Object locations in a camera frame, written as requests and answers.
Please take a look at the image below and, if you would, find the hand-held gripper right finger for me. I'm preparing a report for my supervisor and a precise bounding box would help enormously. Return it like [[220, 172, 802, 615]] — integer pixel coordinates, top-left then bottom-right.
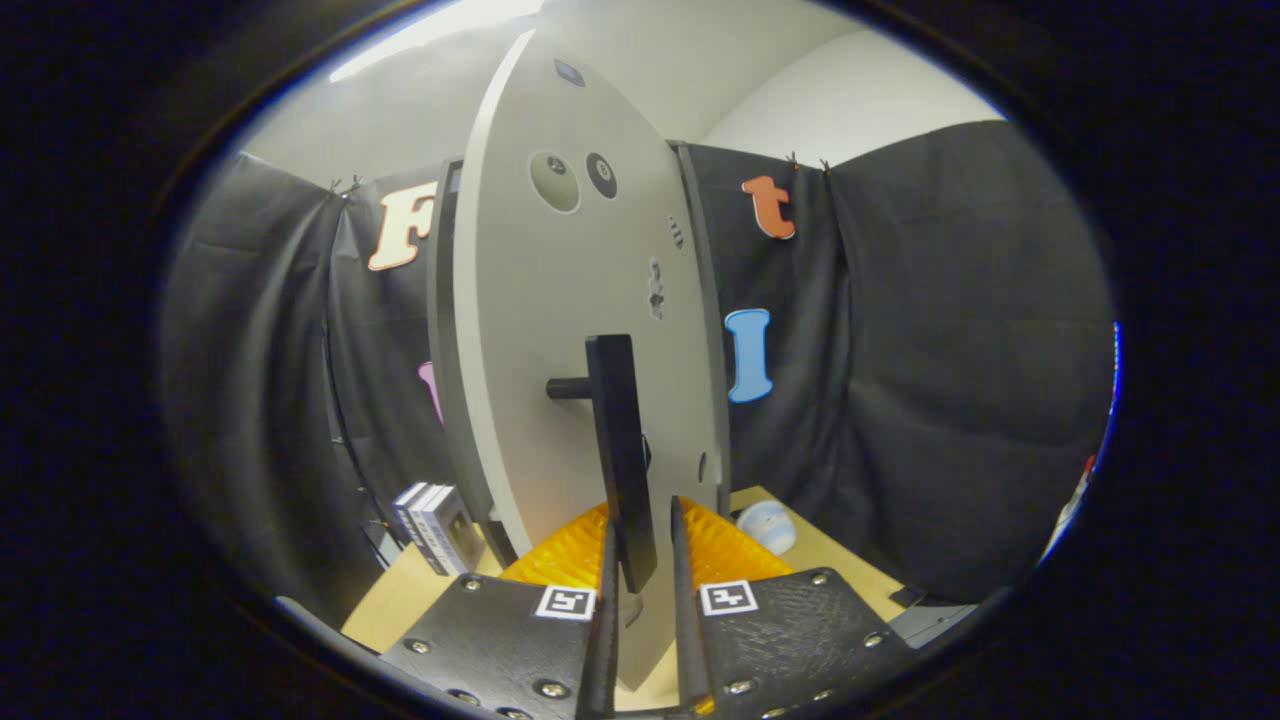
[[668, 495, 916, 719]]

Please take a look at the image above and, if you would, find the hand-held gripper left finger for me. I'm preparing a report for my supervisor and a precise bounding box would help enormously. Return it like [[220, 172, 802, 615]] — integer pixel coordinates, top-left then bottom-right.
[[380, 500, 621, 720]]

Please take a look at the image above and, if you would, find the black door handle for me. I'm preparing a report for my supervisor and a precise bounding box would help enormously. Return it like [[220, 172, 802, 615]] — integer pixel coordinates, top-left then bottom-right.
[[546, 333, 659, 594]]

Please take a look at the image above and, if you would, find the white cabinet door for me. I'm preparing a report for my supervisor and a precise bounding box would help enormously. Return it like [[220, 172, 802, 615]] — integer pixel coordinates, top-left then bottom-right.
[[452, 28, 733, 693]]

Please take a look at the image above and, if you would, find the white and blue rounded object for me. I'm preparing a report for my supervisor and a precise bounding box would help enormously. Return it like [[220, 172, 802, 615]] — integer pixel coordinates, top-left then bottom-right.
[[735, 500, 798, 557]]

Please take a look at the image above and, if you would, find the grey book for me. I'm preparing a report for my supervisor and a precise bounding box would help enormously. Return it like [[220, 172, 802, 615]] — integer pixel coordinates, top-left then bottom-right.
[[425, 485, 483, 576]]

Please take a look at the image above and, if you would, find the white book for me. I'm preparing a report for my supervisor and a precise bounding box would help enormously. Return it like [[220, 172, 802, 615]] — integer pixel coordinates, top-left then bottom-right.
[[408, 484, 456, 578]]

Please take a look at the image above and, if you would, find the dark grey cabinet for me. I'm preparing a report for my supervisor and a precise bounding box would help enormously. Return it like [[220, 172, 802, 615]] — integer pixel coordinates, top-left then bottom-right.
[[427, 140, 731, 571]]

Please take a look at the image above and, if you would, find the black backdrop cloth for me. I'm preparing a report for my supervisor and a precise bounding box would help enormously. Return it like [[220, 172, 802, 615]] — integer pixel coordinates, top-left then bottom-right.
[[160, 120, 1119, 621]]

